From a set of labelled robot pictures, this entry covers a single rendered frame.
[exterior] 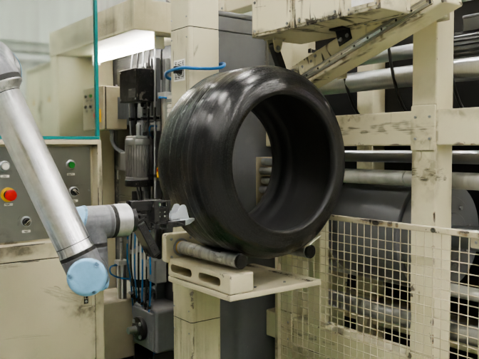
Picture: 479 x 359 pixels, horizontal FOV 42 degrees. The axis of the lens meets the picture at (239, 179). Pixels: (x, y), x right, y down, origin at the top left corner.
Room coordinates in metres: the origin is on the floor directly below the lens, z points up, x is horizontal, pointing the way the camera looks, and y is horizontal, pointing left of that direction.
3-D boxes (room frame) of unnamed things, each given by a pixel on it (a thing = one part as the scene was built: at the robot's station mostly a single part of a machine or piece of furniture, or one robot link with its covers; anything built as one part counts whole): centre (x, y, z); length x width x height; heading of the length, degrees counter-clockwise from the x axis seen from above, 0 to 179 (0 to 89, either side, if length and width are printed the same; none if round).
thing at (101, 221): (1.62, 0.39, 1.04); 0.12 x 0.09 x 0.10; 127
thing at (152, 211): (1.72, 0.26, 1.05); 0.12 x 0.08 x 0.09; 127
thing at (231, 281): (1.95, 0.10, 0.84); 0.36 x 0.09 x 0.06; 37
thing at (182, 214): (1.77, 0.16, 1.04); 0.09 x 0.03 x 0.06; 127
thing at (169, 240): (2.18, 0.10, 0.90); 0.40 x 0.03 x 0.10; 127
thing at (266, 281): (2.04, -0.01, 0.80); 0.37 x 0.36 x 0.02; 127
